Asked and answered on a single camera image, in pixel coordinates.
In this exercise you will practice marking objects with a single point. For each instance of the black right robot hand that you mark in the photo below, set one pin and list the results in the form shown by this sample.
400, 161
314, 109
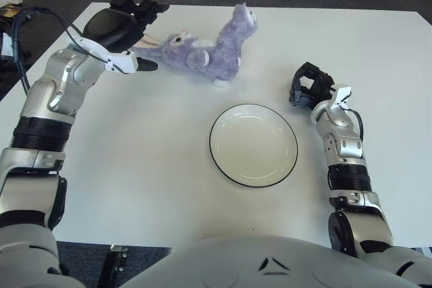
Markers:
320, 89

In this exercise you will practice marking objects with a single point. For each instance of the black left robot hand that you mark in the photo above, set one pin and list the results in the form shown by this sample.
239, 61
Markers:
111, 28

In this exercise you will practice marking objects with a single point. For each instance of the purple plush bunny doll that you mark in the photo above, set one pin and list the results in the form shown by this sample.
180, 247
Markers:
222, 55

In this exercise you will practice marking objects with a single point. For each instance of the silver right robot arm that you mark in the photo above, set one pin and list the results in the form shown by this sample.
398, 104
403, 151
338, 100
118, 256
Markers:
349, 146

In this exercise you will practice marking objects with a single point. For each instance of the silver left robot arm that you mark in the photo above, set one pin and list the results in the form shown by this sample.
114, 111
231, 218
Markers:
60, 82

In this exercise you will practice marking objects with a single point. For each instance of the white plate with black rim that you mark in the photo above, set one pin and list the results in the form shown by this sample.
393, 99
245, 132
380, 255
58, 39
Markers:
253, 146

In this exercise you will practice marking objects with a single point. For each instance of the objects on floor corner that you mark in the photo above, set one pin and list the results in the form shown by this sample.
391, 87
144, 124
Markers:
8, 11

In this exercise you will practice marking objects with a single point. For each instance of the silver robot torso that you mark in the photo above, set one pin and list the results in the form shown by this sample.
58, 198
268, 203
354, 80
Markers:
253, 261

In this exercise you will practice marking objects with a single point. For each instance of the black table leg bracket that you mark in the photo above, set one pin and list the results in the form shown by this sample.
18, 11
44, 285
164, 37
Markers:
113, 264

